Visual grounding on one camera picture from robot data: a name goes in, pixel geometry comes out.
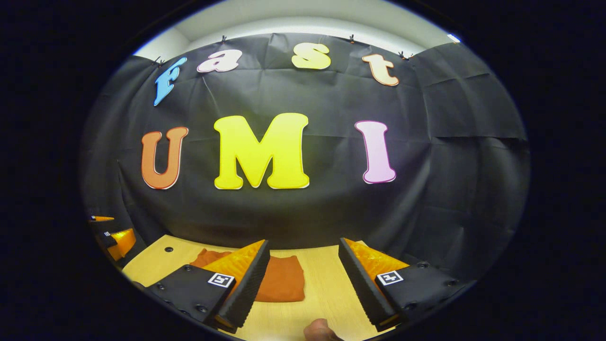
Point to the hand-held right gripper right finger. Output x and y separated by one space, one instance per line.
360 284

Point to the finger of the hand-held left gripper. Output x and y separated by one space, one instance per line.
102 219
120 241

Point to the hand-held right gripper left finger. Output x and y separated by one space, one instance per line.
251 284

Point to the orange button-up shirt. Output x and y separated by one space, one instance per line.
284 279

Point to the black backdrop cloth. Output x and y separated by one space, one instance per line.
307 213

